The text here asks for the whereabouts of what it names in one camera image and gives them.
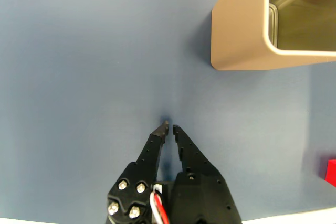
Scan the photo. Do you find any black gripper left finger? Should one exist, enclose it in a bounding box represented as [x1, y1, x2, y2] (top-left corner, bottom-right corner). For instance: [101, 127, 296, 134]
[106, 120, 170, 224]

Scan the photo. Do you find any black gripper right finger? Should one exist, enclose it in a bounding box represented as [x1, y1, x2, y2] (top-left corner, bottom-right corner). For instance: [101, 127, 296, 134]
[170, 124, 243, 224]

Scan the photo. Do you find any red cube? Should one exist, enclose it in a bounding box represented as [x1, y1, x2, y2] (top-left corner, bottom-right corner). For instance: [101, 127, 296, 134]
[324, 158, 336, 184]

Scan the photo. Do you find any square metal tin container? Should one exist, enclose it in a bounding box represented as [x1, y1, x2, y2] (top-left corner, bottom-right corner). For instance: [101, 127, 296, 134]
[211, 0, 336, 71]

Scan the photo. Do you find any blue-grey table mat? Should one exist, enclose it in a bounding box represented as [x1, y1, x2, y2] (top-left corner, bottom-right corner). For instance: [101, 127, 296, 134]
[0, 0, 336, 222]

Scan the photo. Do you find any red white black wire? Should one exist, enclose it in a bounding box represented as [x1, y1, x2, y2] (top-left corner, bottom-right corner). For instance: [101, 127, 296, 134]
[149, 186, 170, 224]

